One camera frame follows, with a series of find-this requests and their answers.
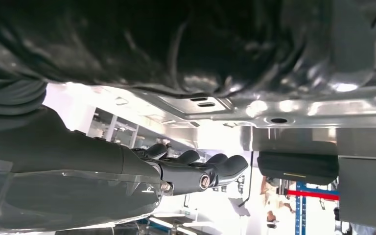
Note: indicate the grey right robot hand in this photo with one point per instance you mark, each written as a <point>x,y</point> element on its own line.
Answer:
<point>61,168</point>

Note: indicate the white shelving unit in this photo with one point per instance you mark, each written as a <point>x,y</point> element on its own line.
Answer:
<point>123,129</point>

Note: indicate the black padded block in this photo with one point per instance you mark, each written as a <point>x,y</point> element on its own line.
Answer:
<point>298,167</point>

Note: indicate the silver sheet metal panel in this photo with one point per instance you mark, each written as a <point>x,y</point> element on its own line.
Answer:
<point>304,110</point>

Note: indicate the red bar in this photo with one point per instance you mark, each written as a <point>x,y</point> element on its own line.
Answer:
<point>314,194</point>

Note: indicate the grey metal cabinet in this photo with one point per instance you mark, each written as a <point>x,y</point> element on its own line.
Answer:
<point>366,181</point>

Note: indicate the blue perforated post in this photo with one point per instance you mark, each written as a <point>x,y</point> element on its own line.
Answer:
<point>301,214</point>

